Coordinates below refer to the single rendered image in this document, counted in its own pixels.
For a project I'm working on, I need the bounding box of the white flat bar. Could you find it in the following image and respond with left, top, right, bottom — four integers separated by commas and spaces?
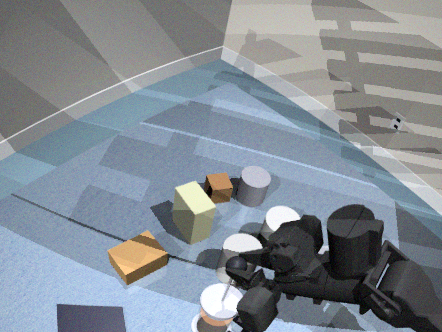
318, 246, 329, 254

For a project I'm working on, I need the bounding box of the small brown cube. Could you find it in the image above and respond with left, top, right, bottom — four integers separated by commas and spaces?
204, 173, 233, 204

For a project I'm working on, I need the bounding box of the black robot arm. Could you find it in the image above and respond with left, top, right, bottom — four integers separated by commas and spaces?
267, 204, 442, 332

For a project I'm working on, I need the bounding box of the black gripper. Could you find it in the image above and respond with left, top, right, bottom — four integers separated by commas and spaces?
225, 214, 331, 332

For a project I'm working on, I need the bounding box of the white cylinder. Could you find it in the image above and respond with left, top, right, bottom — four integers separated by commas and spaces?
215, 234, 263, 285
256, 206, 300, 248

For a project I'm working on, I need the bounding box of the glass coffee press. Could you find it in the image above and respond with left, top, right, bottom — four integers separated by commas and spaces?
191, 256, 249, 332

